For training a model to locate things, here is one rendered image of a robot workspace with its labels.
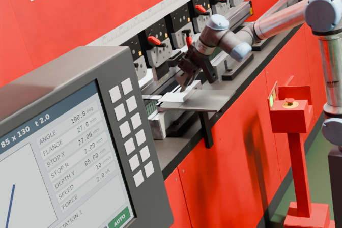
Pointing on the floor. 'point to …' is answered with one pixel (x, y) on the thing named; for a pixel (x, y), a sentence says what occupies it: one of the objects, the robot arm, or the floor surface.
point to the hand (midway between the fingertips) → (186, 87)
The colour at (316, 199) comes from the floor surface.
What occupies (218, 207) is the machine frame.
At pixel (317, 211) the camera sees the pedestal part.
